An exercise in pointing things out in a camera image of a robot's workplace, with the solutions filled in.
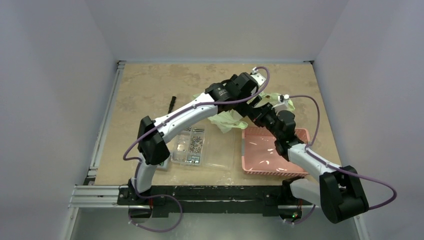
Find light green plastic bag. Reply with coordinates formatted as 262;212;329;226
207;92;295;134

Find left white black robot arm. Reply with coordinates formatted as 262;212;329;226
123;67;270;205

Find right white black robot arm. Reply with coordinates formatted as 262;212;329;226
244;103;371;224

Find pink plastic basket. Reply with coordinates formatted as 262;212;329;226
241;127;308;177

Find clear plastic screw organizer box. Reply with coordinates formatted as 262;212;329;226
170;123;236;171

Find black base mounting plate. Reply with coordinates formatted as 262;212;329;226
117;185;311;221

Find green white small box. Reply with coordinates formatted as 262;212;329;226
157;160;170;171

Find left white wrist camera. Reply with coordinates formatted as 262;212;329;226
249;67;267;89

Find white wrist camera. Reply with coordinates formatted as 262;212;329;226
272;94;293;113
249;67;267;89

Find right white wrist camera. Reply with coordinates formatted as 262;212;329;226
272;94;293;113

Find black T-handle tool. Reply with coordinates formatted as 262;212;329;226
167;96;177;114

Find aluminium back frame rail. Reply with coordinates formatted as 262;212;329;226
116;58;315;65

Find aluminium frame rail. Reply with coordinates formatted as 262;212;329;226
83;60;127;186
69;184;295;208
116;58;315;65

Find aluminium left frame rail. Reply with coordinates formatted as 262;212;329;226
83;60;127;186

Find aluminium front frame rail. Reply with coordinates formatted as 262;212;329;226
69;184;295;208

